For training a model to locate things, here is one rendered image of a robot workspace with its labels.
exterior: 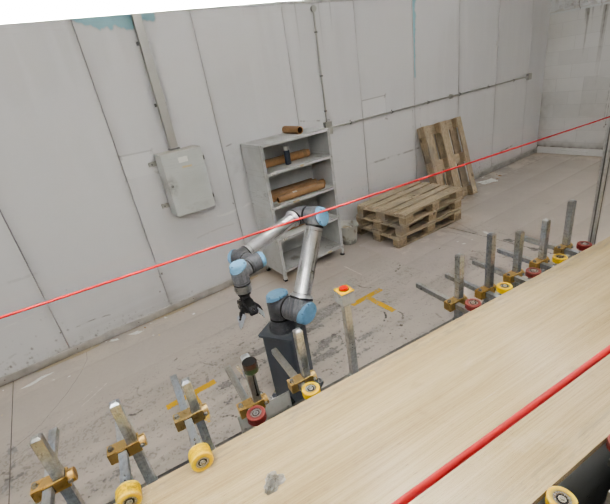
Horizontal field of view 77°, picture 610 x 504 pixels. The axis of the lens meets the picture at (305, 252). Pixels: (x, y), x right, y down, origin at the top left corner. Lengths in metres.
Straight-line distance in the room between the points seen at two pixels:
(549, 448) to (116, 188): 3.67
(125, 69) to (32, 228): 1.59
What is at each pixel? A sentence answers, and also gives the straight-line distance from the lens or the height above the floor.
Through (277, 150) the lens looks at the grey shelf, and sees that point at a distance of 4.59.
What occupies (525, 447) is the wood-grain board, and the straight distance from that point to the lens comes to 1.62.
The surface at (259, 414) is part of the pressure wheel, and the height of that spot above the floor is 0.91.
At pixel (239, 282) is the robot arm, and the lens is 2.01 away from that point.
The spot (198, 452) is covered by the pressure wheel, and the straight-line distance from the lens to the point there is 1.58.
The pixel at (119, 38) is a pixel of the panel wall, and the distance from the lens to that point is 4.08.
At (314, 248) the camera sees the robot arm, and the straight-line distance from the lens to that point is 2.39.
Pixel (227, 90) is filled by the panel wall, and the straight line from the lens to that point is 4.34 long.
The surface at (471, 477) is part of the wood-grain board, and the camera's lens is 1.51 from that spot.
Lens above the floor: 2.13
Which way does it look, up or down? 25 degrees down
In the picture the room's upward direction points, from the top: 9 degrees counter-clockwise
